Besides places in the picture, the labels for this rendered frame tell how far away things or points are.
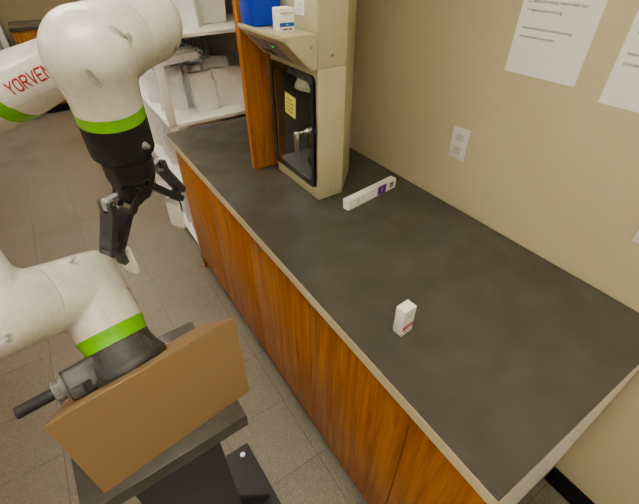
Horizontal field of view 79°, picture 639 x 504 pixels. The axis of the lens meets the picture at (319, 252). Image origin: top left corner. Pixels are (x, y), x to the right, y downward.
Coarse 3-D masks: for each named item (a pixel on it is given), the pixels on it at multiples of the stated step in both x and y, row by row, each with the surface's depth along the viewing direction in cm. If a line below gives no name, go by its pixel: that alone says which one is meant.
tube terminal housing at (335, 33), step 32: (288, 0) 120; (320, 0) 109; (352, 0) 121; (320, 32) 114; (352, 32) 129; (288, 64) 133; (320, 64) 119; (352, 64) 139; (320, 96) 125; (320, 128) 132; (320, 160) 139; (320, 192) 148
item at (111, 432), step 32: (224, 320) 74; (192, 352) 68; (224, 352) 74; (128, 384) 61; (160, 384) 66; (192, 384) 72; (224, 384) 78; (64, 416) 56; (96, 416) 60; (128, 416) 65; (160, 416) 70; (192, 416) 76; (64, 448) 59; (96, 448) 63; (128, 448) 68; (160, 448) 75; (96, 480) 67
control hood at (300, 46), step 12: (240, 24) 128; (264, 36) 118; (276, 36) 112; (288, 36) 110; (300, 36) 111; (312, 36) 113; (288, 48) 112; (300, 48) 113; (312, 48) 115; (300, 60) 116; (312, 60) 117
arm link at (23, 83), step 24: (144, 0) 52; (168, 0) 56; (168, 24) 55; (24, 48) 62; (168, 48) 57; (0, 72) 64; (24, 72) 63; (0, 96) 66; (24, 96) 66; (48, 96) 67
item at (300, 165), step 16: (272, 64) 140; (272, 80) 144; (288, 80) 134; (304, 80) 126; (304, 96) 129; (304, 112) 133; (288, 128) 147; (304, 128) 137; (288, 144) 151; (304, 144) 141; (288, 160) 156; (304, 160) 145; (304, 176) 149
